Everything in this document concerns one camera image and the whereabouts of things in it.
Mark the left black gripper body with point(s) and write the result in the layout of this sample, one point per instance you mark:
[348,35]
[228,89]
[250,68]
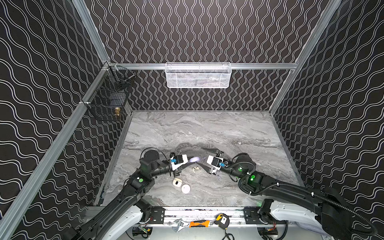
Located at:
[175,167]

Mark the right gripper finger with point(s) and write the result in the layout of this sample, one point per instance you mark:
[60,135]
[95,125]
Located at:
[205,168]
[216,152]

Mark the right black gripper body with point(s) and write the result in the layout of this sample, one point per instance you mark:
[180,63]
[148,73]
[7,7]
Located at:
[218,155]

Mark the purple earbud charging case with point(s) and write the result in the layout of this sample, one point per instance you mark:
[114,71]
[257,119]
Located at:
[194,159]

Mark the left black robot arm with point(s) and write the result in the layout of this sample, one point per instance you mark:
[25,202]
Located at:
[127,208]

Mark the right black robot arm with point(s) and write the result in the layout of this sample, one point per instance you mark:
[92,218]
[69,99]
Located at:
[324,209]

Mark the cream earbud charging case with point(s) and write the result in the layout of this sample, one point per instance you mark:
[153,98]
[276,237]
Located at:
[177,182]

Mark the yellow black tape measure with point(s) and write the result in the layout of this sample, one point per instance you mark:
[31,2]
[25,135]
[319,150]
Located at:
[223,221]

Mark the brass fitting in basket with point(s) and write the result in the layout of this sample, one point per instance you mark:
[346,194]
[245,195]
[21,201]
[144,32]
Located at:
[117,111]

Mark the grey cloth pad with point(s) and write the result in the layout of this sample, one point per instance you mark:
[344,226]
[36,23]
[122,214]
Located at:
[309,225]

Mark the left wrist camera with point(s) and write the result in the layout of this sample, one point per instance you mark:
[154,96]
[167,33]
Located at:
[179,159]

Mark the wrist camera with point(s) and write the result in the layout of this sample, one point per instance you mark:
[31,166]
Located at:
[179,159]
[215,161]

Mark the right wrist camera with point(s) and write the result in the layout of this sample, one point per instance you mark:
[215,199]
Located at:
[215,161]

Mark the adjustable wrench orange handle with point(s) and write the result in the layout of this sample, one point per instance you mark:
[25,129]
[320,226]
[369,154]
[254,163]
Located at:
[181,224]

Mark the white wire mesh basket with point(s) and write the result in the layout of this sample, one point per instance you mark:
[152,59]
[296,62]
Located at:
[195,75]

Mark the black wire basket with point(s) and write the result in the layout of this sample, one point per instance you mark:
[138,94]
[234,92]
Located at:
[113,91]

